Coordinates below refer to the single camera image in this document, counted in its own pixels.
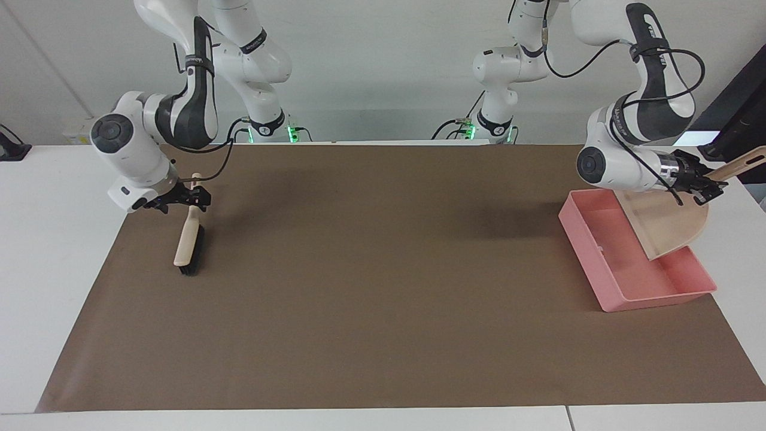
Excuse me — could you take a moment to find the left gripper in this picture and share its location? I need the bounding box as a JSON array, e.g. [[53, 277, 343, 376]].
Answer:
[[670, 149, 729, 205]]

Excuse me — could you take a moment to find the pink plastic bin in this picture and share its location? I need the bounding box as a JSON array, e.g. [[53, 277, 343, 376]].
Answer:
[[558, 189, 718, 313]]

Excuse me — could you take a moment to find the beige brush with black bristles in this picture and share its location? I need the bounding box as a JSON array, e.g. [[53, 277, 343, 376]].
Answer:
[[173, 172, 206, 277]]

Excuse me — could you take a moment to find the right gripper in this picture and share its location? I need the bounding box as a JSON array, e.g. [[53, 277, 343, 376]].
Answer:
[[144, 184, 212, 214]]

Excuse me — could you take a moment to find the black cable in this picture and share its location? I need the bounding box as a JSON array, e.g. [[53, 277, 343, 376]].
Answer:
[[160, 117, 250, 181], [430, 90, 487, 142], [540, 17, 706, 208]]

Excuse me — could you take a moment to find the translucent dustpan with wooden handle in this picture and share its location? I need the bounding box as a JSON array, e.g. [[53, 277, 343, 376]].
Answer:
[[616, 145, 766, 262]]

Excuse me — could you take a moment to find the black stand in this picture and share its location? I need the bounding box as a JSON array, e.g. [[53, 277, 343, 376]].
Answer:
[[0, 124, 32, 162], [695, 44, 766, 174]]

